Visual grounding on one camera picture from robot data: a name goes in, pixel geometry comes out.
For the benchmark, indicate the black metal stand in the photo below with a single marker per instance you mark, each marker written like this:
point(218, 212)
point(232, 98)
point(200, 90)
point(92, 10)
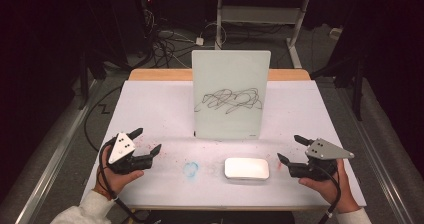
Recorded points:
point(83, 84)
point(357, 90)

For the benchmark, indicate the small whiteboard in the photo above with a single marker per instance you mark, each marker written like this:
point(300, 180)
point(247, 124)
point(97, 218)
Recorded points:
point(230, 74)

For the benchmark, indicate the silver floor rail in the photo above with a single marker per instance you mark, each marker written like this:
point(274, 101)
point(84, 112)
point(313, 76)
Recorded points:
point(376, 160)
point(50, 174)

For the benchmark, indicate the white metal desk frame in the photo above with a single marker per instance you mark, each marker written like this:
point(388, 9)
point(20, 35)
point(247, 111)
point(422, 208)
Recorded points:
point(260, 14)

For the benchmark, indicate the white board eraser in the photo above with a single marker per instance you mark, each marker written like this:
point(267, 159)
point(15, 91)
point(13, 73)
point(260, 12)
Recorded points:
point(246, 168)

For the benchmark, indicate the person's left hand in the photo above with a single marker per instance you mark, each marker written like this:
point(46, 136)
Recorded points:
point(118, 180)

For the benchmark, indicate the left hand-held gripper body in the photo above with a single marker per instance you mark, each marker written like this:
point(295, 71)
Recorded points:
point(121, 149)

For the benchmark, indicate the small white box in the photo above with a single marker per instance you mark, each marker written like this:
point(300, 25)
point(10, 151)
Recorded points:
point(336, 33)

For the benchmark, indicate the person's right hand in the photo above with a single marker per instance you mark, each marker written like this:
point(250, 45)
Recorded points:
point(333, 190)

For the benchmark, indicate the white table cover sheet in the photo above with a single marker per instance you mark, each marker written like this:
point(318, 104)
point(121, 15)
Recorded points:
point(156, 110)

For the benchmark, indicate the white power adapter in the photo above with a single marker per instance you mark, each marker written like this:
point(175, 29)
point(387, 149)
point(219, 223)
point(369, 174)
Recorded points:
point(199, 41)

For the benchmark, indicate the wooden table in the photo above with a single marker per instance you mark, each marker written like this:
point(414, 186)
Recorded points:
point(160, 74)

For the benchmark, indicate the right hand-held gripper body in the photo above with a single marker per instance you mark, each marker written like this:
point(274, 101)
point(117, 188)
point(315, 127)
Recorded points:
point(325, 150)

